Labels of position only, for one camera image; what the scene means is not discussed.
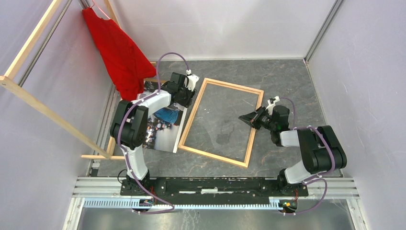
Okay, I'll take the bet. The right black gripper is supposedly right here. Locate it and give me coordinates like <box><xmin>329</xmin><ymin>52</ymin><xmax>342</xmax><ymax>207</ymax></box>
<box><xmin>239</xmin><ymin>105</ymin><xmax>276</xmax><ymax>131</ymax></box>

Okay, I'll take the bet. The wooden picture frame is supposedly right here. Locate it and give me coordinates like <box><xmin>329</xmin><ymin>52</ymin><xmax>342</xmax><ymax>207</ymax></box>
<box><xmin>179</xmin><ymin>78</ymin><xmax>264</xmax><ymax>168</ymax></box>

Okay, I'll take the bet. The printed colour photo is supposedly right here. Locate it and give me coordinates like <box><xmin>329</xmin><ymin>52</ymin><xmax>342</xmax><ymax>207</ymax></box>
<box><xmin>136</xmin><ymin>80</ymin><xmax>188</xmax><ymax>154</ymax></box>

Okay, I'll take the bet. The clear acrylic sheet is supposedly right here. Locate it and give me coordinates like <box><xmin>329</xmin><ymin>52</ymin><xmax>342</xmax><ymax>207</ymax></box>
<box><xmin>184</xmin><ymin>83</ymin><xmax>259</xmax><ymax>162</ymax></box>

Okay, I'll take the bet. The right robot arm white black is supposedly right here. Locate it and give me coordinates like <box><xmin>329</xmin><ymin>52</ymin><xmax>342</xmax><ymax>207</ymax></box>
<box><xmin>239</xmin><ymin>105</ymin><xmax>347</xmax><ymax>196</ymax></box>

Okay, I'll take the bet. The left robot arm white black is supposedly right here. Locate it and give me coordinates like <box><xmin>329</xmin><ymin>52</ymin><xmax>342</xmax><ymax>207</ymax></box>
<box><xmin>110</xmin><ymin>72</ymin><xmax>199</xmax><ymax>195</ymax></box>

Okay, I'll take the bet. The red hanging shirt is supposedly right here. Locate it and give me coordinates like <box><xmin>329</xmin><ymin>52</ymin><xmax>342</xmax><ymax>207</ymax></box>
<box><xmin>82</xmin><ymin>8</ymin><xmax>156</xmax><ymax>101</ymax></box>

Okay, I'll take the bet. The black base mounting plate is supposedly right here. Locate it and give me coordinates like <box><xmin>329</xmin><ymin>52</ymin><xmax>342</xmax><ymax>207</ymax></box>
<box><xmin>120</xmin><ymin>177</ymin><xmax>309</xmax><ymax>206</ymax></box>

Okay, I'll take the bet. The wooden clothes rack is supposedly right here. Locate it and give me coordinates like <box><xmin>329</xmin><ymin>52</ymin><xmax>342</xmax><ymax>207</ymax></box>
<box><xmin>0</xmin><ymin>0</ymin><xmax>158</xmax><ymax>161</ymax></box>

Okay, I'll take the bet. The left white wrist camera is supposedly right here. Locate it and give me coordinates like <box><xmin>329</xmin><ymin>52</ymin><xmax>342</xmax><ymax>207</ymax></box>
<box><xmin>185</xmin><ymin>69</ymin><xmax>200</xmax><ymax>91</ymax></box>

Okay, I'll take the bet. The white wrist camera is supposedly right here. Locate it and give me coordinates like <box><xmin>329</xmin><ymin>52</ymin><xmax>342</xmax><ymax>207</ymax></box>
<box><xmin>185</xmin><ymin>69</ymin><xmax>200</xmax><ymax>91</ymax></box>
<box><xmin>265</xmin><ymin>96</ymin><xmax>280</xmax><ymax>115</ymax></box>

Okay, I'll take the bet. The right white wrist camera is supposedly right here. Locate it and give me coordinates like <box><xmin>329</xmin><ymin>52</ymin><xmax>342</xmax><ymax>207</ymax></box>
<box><xmin>265</xmin><ymin>96</ymin><xmax>280</xmax><ymax>115</ymax></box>

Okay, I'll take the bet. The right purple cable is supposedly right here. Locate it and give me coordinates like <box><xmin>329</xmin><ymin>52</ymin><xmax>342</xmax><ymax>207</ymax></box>
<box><xmin>279</xmin><ymin>96</ymin><xmax>337</xmax><ymax>217</ymax></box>

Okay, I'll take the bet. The purple cable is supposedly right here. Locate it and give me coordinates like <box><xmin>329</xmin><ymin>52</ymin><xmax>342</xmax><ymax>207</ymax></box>
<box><xmin>279</xmin><ymin>96</ymin><xmax>337</xmax><ymax>217</ymax></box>
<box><xmin>116</xmin><ymin>52</ymin><xmax>192</xmax><ymax>215</ymax></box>

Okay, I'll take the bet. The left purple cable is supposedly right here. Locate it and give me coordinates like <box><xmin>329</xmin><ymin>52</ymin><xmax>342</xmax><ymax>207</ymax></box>
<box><xmin>116</xmin><ymin>52</ymin><xmax>192</xmax><ymax>215</ymax></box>

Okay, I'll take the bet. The aluminium rail base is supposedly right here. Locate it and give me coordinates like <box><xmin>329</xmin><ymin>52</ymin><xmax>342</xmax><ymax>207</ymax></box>
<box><xmin>63</xmin><ymin>177</ymin><xmax>369</xmax><ymax>230</ymax></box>

